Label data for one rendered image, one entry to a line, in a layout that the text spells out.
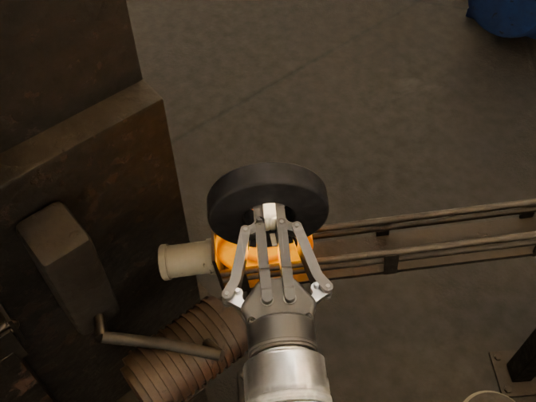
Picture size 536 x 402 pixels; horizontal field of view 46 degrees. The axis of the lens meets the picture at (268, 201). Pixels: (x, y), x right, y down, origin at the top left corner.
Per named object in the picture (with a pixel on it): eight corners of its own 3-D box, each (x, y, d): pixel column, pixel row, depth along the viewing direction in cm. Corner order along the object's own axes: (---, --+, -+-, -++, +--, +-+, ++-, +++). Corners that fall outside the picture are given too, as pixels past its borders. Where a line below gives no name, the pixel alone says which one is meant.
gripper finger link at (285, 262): (282, 300, 69) (295, 299, 69) (276, 214, 75) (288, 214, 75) (281, 314, 72) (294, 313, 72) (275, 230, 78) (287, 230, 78)
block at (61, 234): (53, 297, 111) (7, 220, 92) (92, 271, 114) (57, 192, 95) (83, 340, 106) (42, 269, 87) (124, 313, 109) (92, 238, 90)
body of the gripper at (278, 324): (245, 372, 70) (240, 297, 75) (320, 366, 71) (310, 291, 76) (243, 348, 64) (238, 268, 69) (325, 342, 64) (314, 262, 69)
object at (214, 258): (221, 256, 110) (210, 222, 101) (224, 255, 110) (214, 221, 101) (222, 293, 106) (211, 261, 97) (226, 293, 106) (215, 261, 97)
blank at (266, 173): (195, 169, 75) (195, 192, 73) (324, 151, 74) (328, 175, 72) (218, 234, 88) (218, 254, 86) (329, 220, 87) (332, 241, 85)
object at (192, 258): (166, 256, 107) (157, 237, 102) (218, 250, 107) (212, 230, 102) (166, 287, 104) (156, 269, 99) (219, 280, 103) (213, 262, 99)
